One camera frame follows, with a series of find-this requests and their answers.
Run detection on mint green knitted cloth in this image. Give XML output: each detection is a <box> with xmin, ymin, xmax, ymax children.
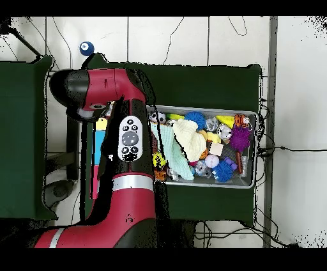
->
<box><xmin>150</xmin><ymin>122</ymin><xmax>195</xmax><ymax>181</ymax></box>

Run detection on cream knitted cloth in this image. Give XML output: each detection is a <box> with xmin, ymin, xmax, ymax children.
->
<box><xmin>172</xmin><ymin>118</ymin><xmax>207</xmax><ymax>162</ymax></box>

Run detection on wooden box with three holes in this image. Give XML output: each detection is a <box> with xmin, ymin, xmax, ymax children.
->
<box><xmin>90</xmin><ymin>117</ymin><xmax>109</xmax><ymax>200</ymax></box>

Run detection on metal mesh bin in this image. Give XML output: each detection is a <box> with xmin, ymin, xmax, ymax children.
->
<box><xmin>146</xmin><ymin>104</ymin><xmax>258</xmax><ymax>189</ymax></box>

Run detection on small soccer ball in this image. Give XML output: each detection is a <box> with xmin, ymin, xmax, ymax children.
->
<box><xmin>149</xmin><ymin>111</ymin><xmax>166</xmax><ymax>124</ymax></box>

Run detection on large yellow ball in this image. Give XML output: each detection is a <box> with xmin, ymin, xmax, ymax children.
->
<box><xmin>152</xmin><ymin>151</ymin><xmax>167</xmax><ymax>169</ymax></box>

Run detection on blue spiky ball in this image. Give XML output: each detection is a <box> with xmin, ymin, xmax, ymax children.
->
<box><xmin>184</xmin><ymin>111</ymin><xmax>206</xmax><ymax>130</ymax></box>
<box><xmin>211</xmin><ymin>160</ymin><xmax>234</xmax><ymax>183</ymax></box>

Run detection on white baseball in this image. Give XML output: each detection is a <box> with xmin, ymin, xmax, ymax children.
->
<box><xmin>204</xmin><ymin>154</ymin><xmax>220</xmax><ymax>169</ymax></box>

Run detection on dark green tablecloth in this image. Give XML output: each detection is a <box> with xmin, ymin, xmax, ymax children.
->
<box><xmin>79</xmin><ymin>52</ymin><xmax>262</xmax><ymax>227</ymax></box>

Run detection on purple spiky ball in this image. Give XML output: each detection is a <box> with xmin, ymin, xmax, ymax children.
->
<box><xmin>229</xmin><ymin>125</ymin><xmax>252</xmax><ymax>153</ymax></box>

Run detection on orange striped tiger plush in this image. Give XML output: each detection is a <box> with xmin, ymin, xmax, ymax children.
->
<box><xmin>233</xmin><ymin>114</ymin><xmax>252</xmax><ymax>128</ymax></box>

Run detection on dark blue ball white spot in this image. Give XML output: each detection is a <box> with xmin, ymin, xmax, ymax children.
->
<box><xmin>79</xmin><ymin>41</ymin><xmax>95</xmax><ymax>57</ymax></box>

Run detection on dark green side table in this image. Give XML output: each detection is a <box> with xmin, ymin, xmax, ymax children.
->
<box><xmin>0</xmin><ymin>56</ymin><xmax>56</xmax><ymax>221</ymax></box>

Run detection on grey metal rail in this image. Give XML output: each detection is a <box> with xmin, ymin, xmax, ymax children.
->
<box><xmin>262</xmin><ymin>16</ymin><xmax>278</xmax><ymax>248</ymax></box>

